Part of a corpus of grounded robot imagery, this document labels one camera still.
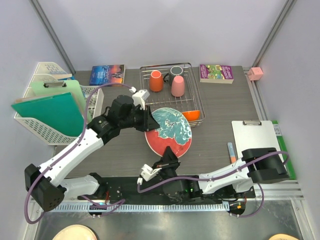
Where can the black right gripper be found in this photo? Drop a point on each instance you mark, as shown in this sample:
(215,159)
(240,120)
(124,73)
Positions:
(169,160)

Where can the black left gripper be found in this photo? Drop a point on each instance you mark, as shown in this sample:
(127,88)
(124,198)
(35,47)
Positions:
(149,123)

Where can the red and teal floral plate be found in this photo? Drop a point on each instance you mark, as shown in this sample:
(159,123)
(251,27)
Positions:
(174,131)

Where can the orange bowl white inside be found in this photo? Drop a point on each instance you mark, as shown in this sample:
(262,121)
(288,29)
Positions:
(192,115)

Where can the orange mug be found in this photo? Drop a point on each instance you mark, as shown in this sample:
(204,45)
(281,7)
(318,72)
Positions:
(156,81)

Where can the pink cup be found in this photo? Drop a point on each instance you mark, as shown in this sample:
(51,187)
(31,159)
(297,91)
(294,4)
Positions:
(178,86)

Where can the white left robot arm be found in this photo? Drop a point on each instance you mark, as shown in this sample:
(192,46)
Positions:
(47,183)

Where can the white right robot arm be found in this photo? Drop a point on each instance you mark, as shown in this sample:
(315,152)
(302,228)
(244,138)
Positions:
(257,166)

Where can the white file organizer rack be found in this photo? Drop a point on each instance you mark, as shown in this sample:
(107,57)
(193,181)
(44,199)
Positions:
(50,71)

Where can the grey mug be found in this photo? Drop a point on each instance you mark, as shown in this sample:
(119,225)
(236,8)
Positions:
(174,71)

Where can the orange and blue marker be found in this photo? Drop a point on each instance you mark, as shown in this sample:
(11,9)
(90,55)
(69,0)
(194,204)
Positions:
(231,152)

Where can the blue sunset cover book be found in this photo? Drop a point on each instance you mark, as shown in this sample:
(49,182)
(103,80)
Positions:
(106,74)

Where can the purple and green book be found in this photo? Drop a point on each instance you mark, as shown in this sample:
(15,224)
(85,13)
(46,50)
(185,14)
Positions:
(213,73)

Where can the white clipboard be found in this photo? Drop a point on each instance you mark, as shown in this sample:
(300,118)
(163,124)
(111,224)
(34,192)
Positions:
(252,134)

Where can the teal folder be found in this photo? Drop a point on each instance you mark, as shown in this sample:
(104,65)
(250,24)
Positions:
(58,111)

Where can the light green clipboard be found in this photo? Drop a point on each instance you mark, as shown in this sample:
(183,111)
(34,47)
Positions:
(60,87)

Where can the pink cube box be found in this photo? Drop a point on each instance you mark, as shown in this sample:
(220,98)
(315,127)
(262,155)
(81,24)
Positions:
(255,73)

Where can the cream round object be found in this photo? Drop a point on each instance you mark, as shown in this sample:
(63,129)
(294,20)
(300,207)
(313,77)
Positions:
(76,232)

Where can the green board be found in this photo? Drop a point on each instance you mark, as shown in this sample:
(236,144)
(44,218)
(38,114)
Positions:
(283,147)

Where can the tan round object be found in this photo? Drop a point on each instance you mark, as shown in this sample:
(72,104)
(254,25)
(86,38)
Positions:
(282,236)

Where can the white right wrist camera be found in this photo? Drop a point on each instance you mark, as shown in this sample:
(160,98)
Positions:
(147,172)

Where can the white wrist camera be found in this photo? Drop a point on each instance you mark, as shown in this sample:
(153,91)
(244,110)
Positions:
(140,97)
(147,172)

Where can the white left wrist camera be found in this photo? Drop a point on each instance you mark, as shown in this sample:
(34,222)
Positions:
(140,97)

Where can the white slotted cable duct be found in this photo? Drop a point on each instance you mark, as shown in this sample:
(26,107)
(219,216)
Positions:
(134,208)

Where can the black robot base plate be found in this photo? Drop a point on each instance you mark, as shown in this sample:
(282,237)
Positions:
(160,190)

